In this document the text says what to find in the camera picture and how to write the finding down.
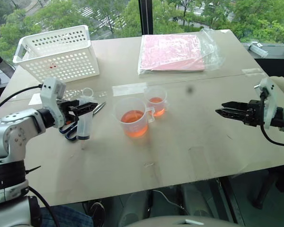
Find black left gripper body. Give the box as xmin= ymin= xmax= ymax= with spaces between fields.
xmin=55 ymin=99 xmax=80 ymax=127

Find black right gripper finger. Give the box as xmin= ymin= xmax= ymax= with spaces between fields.
xmin=215 ymin=108 xmax=248 ymax=122
xmin=222 ymin=101 xmax=250 ymax=111

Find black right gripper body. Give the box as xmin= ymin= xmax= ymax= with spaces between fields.
xmin=242 ymin=99 xmax=264 ymax=127

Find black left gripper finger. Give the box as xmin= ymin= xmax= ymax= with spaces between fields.
xmin=72 ymin=103 xmax=99 ymax=117
xmin=70 ymin=99 xmax=98 ymax=107

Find clear plastic syringe black plunger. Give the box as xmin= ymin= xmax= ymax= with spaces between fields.
xmin=75 ymin=87 xmax=96 ymax=150

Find large clear measuring cup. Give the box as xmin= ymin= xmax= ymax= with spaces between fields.
xmin=112 ymin=96 xmax=156 ymax=138

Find small clear measuring cup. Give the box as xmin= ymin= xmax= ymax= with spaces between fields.
xmin=143 ymin=86 xmax=169 ymax=118

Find small white tape patch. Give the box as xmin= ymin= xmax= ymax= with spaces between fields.
xmin=28 ymin=93 xmax=43 ymax=106

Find white perforated plastic basket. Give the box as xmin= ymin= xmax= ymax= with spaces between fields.
xmin=12 ymin=25 xmax=100 ymax=83

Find long white tape patch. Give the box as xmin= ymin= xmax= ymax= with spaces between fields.
xmin=111 ymin=82 xmax=149 ymax=96

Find black window ledge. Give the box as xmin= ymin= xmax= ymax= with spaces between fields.
xmin=242 ymin=42 xmax=284 ymax=81

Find black capped bottle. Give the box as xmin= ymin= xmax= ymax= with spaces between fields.
xmin=0 ymin=54 xmax=16 ymax=78

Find pink paper pack in bag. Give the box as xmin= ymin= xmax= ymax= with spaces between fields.
xmin=137 ymin=28 xmax=225 ymax=76

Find dark blue handled scissors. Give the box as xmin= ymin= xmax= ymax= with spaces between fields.
xmin=59 ymin=101 xmax=107 ymax=142

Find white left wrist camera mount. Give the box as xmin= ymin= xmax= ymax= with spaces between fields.
xmin=39 ymin=77 xmax=67 ymax=128

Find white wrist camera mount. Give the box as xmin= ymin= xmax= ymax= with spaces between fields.
xmin=254 ymin=77 xmax=279 ymax=130
xmin=39 ymin=77 xmax=67 ymax=128

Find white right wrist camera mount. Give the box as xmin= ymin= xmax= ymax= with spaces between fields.
xmin=254 ymin=77 xmax=279 ymax=130

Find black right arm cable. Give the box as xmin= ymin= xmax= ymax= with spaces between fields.
xmin=260 ymin=91 xmax=284 ymax=163

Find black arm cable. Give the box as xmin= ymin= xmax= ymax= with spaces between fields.
xmin=0 ymin=85 xmax=44 ymax=115
xmin=260 ymin=91 xmax=284 ymax=163

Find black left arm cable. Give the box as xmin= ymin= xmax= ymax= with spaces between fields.
xmin=0 ymin=85 xmax=44 ymax=115

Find black window frame post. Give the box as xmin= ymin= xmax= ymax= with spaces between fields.
xmin=138 ymin=0 xmax=154 ymax=36

